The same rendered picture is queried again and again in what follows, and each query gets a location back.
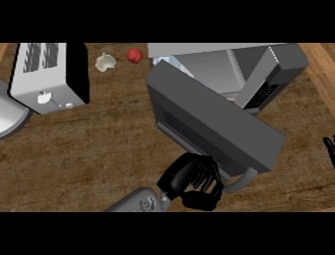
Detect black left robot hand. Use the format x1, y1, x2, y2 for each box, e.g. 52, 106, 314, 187
156, 152, 224, 212

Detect dark grey microwave door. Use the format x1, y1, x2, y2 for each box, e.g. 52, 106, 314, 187
145, 59, 287, 194

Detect grey microwave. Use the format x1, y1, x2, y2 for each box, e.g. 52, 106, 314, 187
147, 43, 308, 117

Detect red pepper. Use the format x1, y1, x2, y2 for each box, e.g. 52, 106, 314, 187
126, 47, 144, 65

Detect white garlic bulb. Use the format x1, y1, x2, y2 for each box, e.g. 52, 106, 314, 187
94, 53, 117, 73

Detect white toaster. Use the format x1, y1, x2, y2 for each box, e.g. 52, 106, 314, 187
6, 43, 91, 116

